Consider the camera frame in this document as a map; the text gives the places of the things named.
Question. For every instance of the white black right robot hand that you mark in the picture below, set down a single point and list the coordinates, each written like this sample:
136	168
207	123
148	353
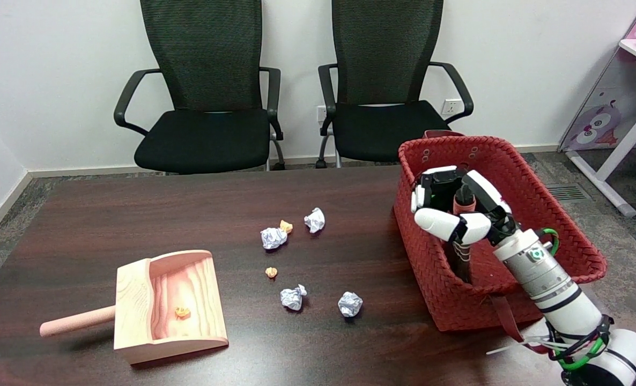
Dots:
473	225

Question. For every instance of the small straw hand broom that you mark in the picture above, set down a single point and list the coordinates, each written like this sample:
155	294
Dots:
461	262

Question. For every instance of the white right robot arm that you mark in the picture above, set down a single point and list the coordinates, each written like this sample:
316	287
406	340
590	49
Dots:
548	279

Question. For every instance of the red woven basket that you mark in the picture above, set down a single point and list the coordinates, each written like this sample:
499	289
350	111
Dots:
430	268

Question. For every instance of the metal floor vent grille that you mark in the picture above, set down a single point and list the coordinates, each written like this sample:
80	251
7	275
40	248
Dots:
564	192

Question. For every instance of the white zip tie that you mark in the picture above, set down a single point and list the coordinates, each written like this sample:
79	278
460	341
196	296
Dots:
516	346

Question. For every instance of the black mesh office chair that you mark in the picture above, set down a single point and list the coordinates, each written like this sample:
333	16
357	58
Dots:
382	128
205	139

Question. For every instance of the white crumpled paper ball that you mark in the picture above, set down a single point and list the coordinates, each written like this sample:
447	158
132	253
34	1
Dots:
273	237
349	304
293	297
314	220

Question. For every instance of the owl print side panel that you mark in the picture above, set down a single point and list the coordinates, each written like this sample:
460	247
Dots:
597	126

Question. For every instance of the orange crumpled paper scrap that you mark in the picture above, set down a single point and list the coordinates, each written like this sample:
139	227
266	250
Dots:
286	226
271	272
182	312

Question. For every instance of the wooden dustpan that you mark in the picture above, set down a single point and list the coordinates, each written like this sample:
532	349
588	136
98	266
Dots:
181	305

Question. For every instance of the white wall power outlet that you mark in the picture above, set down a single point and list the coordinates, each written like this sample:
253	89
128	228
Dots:
320	113
451	107

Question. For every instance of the white desk frame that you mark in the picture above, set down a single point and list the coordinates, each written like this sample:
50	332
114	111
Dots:
607	166

